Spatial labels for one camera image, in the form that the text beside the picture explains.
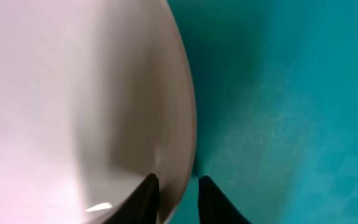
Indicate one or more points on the large white plate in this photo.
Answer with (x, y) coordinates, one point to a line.
(94, 95)

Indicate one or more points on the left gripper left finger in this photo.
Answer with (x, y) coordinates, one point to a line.
(141, 206)

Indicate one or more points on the teal plastic tray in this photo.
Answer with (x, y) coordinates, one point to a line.
(276, 86)

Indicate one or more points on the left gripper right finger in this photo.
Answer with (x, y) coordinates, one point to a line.
(214, 207)

